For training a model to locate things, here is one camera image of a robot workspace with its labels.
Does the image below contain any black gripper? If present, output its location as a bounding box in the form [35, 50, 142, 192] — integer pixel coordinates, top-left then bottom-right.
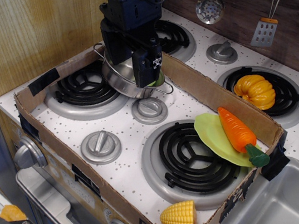
[100, 19, 163, 88]

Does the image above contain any orange toy carrot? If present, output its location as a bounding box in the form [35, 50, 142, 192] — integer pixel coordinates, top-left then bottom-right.
[217, 107, 270, 167]

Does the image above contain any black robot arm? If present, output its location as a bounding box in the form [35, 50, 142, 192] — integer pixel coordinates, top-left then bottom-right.
[99, 0, 165, 87]

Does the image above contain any light green plastic plate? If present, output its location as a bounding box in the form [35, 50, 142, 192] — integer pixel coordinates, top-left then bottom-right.
[194, 113, 253, 168]

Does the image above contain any green toy lettuce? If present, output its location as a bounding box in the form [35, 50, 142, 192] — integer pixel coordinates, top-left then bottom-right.
[146, 71, 165, 87]

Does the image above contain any small steel pot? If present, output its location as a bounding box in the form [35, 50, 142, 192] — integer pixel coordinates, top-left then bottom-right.
[93, 43, 174, 99]

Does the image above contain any back left black burner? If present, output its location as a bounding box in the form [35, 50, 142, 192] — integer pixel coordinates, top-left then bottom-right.
[155, 20, 190, 54]

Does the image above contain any brown cardboard fence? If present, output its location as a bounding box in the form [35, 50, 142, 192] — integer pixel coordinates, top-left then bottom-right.
[14, 48, 299, 224]

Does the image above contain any silver centre stove knob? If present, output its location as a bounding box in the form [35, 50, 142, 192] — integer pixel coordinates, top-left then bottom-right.
[131, 97, 168, 125]

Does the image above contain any silver stove knob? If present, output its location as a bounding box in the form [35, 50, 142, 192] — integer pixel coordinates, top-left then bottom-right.
[206, 41, 238, 65]
[80, 130, 122, 165]
[131, 97, 168, 125]

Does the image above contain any front left black burner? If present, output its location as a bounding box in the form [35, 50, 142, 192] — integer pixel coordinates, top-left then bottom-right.
[55, 60, 119, 106]

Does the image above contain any silver back stove knob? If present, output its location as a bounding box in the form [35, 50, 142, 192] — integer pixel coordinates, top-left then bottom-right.
[206, 41, 238, 65]

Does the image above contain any hanging steel skimmer ladle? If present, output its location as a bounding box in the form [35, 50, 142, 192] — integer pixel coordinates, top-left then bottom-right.
[195, 0, 225, 25]

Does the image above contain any silver front stove knob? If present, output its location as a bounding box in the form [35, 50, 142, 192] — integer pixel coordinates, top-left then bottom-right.
[80, 130, 122, 165]

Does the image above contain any front right black burner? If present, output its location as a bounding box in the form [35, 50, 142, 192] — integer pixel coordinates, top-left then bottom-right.
[159, 122, 241, 194]

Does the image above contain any orange toy pumpkin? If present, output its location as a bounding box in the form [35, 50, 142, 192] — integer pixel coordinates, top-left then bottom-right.
[233, 74, 276, 110]

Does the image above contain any hanging metal spatula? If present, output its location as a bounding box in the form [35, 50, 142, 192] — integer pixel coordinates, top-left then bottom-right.
[250, 0, 280, 48]

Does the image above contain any silver oven knob left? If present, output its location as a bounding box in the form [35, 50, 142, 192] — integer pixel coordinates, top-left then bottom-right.
[13, 136, 47, 169]

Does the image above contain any yellow toy corn cob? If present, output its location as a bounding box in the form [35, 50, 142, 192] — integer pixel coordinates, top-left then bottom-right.
[160, 200, 197, 224]

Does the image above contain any orange object bottom left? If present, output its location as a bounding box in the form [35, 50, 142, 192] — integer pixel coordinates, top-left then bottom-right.
[0, 204, 27, 222]

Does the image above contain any silver oven door handle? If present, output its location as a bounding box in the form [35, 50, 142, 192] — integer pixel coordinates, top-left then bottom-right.
[16, 167, 101, 224]

